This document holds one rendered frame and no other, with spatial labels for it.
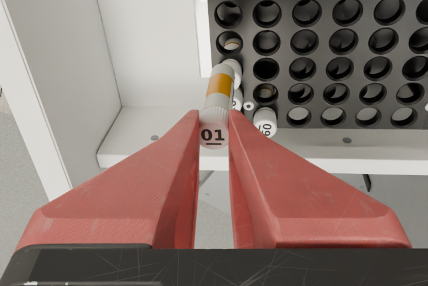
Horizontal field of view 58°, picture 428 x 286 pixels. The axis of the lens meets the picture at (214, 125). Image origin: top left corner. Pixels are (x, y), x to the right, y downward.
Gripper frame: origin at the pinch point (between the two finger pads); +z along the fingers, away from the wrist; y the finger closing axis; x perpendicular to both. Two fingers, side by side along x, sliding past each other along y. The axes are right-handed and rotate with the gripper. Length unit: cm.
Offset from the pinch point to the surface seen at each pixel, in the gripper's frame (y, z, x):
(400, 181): -29, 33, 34
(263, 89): -2.9, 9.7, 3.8
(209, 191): 2, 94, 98
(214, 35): 0.0, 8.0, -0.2
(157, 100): 4.2, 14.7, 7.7
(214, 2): 0.0, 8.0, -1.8
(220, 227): -3, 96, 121
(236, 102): -1.1, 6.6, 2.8
